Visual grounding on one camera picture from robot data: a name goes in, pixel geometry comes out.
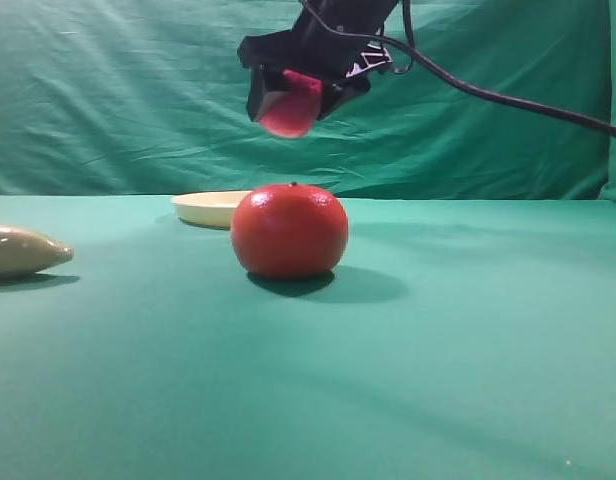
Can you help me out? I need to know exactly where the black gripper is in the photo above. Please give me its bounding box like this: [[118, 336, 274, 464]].
[[238, 0, 397, 122]]

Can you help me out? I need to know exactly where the dark red apple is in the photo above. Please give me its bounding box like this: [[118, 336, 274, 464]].
[[259, 70, 323, 138]]

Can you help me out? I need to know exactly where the pale yellow plate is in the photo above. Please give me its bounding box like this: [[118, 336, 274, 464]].
[[171, 190, 250, 229]]

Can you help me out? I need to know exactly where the orange-red tangerine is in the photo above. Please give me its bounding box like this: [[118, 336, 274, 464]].
[[230, 182, 349, 279]]

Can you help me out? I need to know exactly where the green cloth backdrop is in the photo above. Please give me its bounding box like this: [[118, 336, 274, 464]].
[[0, 1, 616, 201]]

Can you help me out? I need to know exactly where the beige banana-shaped object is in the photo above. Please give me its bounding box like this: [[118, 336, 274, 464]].
[[0, 225, 74, 279]]

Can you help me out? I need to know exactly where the black cable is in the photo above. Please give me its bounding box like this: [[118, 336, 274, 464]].
[[300, 0, 616, 142]]

